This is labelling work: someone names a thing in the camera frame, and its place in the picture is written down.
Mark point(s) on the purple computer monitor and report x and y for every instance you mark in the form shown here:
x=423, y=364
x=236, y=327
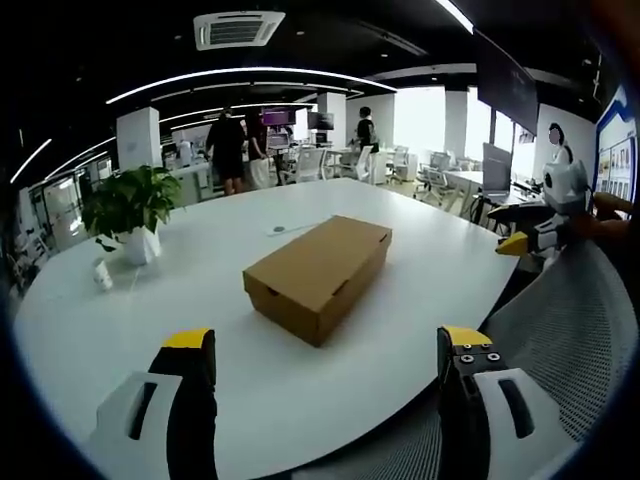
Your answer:
x=279, y=117

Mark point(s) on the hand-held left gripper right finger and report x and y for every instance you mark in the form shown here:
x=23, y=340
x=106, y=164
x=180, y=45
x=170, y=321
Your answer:
x=480, y=400

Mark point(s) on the green potted plant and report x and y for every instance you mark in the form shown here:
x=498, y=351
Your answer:
x=132, y=212

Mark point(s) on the person's right hand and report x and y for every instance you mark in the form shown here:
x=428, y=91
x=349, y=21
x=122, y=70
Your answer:
x=607, y=215

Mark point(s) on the white square pillar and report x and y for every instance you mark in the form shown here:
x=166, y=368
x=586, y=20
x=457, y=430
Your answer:
x=138, y=140

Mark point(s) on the blue framed wall poster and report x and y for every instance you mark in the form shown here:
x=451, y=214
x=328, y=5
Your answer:
x=617, y=145

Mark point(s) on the brown cardboard shoe box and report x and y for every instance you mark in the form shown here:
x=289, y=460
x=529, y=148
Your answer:
x=320, y=272

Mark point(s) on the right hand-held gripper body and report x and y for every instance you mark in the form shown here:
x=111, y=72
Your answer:
x=562, y=192

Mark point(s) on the large wall display screen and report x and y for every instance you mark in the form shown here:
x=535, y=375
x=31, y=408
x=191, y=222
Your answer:
x=506, y=80

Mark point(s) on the ceiling air conditioner vent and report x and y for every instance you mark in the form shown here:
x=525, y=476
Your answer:
x=237, y=29

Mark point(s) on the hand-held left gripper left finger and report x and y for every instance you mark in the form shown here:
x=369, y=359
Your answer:
x=150, y=400

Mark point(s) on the round table socket cover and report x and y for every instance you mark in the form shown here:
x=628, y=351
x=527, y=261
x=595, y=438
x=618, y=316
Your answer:
x=278, y=230

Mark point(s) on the white office chair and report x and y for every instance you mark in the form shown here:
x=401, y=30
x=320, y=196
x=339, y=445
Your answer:
x=310, y=165
x=432, y=177
x=400, y=162

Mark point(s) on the grey mesh office chair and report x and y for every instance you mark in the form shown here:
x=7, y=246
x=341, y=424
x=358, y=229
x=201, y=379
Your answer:
x=550, y=360

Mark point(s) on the open laptop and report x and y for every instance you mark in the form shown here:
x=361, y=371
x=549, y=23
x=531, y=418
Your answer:
x=500, y=175

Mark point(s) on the white paper cup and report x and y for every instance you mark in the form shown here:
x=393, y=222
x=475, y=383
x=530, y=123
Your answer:
x=103, y=274

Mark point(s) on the dark computer monitor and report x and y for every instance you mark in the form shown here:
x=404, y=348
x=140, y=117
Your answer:
x=321, y=120

